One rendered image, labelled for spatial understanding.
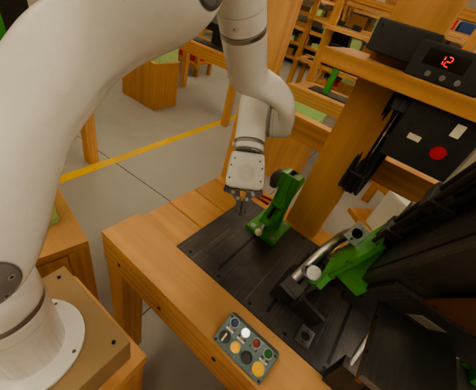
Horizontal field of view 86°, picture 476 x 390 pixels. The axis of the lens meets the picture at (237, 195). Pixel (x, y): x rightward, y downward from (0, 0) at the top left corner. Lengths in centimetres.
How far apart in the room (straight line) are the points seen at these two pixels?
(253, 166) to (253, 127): 10
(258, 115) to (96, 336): 64
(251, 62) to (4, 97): 39
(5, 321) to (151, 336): 126
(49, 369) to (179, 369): 104
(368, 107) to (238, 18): 53
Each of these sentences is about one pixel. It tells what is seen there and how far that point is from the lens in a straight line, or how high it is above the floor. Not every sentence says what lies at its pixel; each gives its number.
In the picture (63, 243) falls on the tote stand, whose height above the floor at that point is 79.
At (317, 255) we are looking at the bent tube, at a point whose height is 105.
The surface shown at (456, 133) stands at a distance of 79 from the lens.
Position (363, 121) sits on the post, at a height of 138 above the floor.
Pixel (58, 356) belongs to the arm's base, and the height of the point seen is 96.
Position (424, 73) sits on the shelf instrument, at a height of 155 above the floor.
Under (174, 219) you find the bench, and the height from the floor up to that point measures 88.
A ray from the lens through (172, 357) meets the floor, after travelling 168.
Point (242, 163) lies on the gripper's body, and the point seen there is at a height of 125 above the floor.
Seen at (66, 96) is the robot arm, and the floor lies 147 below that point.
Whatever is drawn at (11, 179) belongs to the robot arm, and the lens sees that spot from 34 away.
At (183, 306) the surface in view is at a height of 90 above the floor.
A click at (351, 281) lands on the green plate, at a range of 71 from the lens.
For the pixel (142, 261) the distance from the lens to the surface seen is 85.
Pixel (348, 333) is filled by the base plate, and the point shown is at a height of 90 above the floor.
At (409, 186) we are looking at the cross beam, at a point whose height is 123.
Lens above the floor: 160
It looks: 38 degrees down
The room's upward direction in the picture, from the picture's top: 18 degrees clockwise
